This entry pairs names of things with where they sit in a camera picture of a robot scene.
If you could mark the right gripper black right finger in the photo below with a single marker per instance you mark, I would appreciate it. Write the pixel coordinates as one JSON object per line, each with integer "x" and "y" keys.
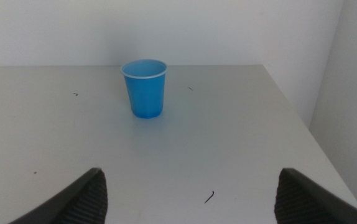
{"x": 309, "y": 202}

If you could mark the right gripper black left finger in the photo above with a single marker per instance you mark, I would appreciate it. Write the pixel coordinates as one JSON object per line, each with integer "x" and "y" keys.
{"x": 72, "y": 203}

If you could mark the blue plastic cup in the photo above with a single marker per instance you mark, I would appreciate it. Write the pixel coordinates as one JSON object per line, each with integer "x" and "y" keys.
{"x": 145, "y": 90}

